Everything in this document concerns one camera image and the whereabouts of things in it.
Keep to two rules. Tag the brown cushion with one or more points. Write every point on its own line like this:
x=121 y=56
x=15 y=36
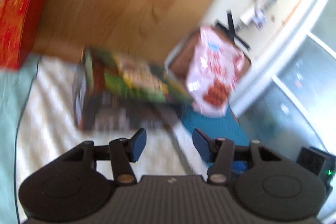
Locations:
x=179 y=64

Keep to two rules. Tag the red gift box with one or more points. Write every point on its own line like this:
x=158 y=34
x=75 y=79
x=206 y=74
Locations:
x=19 y=23

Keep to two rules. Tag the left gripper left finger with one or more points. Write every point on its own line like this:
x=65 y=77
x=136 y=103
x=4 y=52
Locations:
x=124 y=151

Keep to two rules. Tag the teal patterned cloth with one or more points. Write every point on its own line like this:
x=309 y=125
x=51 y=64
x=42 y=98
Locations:
x=222 y=127

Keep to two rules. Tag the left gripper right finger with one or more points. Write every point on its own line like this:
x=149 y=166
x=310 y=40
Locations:
x=218 y=151

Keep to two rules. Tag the white power strip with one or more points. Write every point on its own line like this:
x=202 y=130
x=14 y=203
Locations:
x=252 y=16

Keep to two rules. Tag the black device green light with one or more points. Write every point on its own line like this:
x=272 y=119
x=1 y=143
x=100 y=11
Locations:
x=320 y=163

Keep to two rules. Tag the patterned bed sheet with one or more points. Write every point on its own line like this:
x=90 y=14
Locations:
x=37 y=126

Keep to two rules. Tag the black sheep print box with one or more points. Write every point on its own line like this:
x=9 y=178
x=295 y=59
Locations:
x=116 y=91

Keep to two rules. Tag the pink fried twist snack bag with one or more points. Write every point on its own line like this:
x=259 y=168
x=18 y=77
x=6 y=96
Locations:
x=213 y=72

